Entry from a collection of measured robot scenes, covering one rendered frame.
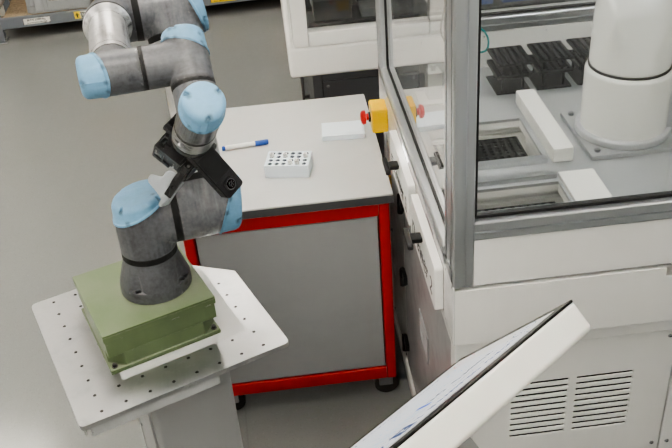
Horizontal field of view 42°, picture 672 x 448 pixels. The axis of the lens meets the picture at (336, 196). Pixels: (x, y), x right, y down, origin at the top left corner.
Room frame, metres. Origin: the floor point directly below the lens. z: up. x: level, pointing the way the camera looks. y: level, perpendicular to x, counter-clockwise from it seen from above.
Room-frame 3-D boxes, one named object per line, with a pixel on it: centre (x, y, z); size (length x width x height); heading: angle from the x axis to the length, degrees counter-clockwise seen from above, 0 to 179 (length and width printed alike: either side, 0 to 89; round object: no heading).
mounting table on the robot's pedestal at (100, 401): (1.50, 0.42, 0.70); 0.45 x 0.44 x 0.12; 116
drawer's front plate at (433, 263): (1.54, -0.19, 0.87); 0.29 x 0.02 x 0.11; 3
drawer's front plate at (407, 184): (1.85, -0.17, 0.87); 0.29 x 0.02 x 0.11; 3
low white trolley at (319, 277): (2.25, 0.16, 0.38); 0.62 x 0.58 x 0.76; 3
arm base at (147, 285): (1.51, 0.40, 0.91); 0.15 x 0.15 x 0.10
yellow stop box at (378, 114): (2.18, -0.13, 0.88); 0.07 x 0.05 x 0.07; 3
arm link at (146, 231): (1.52, 0.39, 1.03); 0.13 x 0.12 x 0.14; 103
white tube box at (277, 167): (2.12, 0.12, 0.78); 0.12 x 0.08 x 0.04; 82
